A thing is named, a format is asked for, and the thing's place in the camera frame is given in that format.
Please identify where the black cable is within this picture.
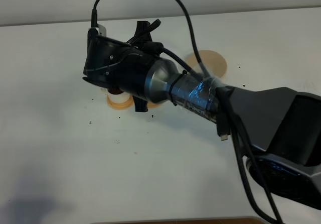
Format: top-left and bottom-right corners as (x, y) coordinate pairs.
(90, 0), (284, 224)

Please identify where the orange left coaster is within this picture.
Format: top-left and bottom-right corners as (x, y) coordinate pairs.
(106, 95), (134, 110)

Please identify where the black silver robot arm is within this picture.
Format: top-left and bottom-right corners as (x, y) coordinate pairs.
(83, 20), (320, 209)

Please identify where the orange right coaster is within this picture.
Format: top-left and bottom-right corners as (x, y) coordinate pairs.
(147, 102), (161, 109)

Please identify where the white left teacup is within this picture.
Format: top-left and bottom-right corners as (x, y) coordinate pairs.
(101, 88), (130, 103)

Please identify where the brown clay teapot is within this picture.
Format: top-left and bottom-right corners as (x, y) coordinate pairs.
(108, 87), (123, 95)

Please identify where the beige teapot coaster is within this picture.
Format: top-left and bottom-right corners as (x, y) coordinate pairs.
(185, 50), (227, 79)

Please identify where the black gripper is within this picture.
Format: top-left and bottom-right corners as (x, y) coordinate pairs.
(83, 20), (161, 113)

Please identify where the orange coaster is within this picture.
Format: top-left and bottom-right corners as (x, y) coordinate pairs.
(106, 95), (134, 110)
(147, 102), (161, 109)

